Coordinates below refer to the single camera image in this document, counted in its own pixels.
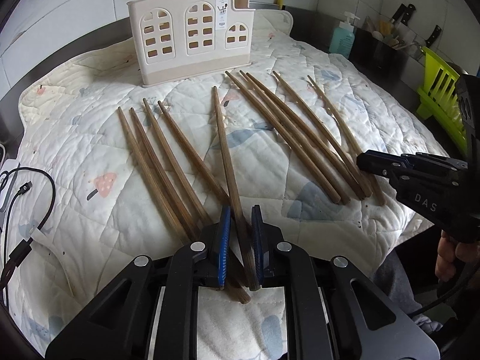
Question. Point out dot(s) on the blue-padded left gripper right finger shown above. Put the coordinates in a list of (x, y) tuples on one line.
[(268, 259)]

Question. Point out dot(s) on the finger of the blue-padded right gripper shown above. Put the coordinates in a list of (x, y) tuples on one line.
[(384, 164), (424, 160)]

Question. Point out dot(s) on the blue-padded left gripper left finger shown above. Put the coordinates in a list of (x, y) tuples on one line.
[(216, 237)]

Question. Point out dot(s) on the brown wooden chopstick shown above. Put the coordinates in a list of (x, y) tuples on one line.
[(152, 185), (352, 143), (166, 185), (363, 183), (180, 175), (247, 254), (236, 278), (300, 134), (311, 131), (330, 190)]

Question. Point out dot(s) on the right human hand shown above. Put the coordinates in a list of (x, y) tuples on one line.
[(450, 250)]

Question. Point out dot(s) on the lime green dish rack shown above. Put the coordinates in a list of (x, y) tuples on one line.
[(438, 97)]

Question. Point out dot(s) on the white quilted patterned mat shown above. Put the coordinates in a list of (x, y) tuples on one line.
[(90, 211)]

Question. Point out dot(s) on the black utensil caddy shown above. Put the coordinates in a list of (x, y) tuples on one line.
[(385, 66)]

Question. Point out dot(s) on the teal soap pump bottle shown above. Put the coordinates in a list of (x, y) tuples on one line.
[(343, 36)]

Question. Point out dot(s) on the cream plastic utensil holder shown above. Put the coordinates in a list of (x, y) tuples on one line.
[(178, 39)]

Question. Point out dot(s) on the black-handled kitchen knife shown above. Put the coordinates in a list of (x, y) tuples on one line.
[(407, 14), (433, 37), (398, 14)]

